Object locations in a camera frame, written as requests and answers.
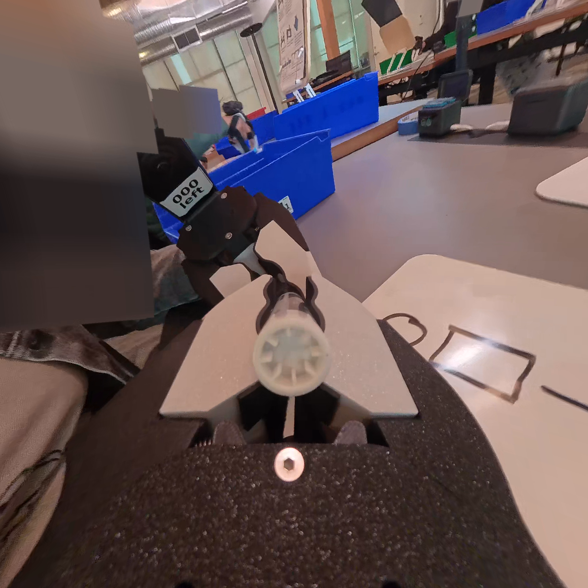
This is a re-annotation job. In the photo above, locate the black boxy object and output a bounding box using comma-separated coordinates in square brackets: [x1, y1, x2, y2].
[507, 76, 588, 138]

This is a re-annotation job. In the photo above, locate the black whiteboard marker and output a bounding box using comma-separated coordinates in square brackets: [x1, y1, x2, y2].
[252, 292, 332, 398]

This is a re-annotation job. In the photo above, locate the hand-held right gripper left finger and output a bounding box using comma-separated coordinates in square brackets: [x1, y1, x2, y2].
[159, 281, 291, 434]

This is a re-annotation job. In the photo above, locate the blue plastic bin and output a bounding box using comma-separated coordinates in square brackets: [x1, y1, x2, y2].
[216, 72, 381, 159]
[153, 129, 337, 243]

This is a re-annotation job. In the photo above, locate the black box with blue top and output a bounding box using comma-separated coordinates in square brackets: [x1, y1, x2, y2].
[418, 97, 463, 139]

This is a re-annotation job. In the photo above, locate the person's left forearm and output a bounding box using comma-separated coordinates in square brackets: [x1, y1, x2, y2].
[149, 247, 205, 311]

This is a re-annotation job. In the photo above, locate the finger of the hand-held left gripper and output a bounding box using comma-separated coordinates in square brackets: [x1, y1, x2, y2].
[256, 221, 324, 287]
[209, 264, 255, 301]

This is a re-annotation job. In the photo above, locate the white whiteboard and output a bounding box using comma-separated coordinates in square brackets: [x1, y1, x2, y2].
[363, 255, 588, 588]

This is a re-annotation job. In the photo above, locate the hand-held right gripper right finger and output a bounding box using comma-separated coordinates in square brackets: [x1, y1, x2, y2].
[294, 279, 419, 432]

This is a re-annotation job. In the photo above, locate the wooden office desk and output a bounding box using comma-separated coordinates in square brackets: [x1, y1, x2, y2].
[377, 0, 588, 88]

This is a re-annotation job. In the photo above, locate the white hanging sign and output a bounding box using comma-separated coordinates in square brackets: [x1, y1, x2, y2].
[276, 0, 309, 85]

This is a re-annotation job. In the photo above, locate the black studio light panel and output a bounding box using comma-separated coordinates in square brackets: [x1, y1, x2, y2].
[361, 0, 405, 28]

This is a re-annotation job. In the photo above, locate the small blue bin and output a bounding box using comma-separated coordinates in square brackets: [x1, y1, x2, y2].
[476, 0, 538, 36]

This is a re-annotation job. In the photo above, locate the white table sign stand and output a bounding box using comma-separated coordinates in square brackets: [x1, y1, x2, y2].
[536, 156, 588, 208]

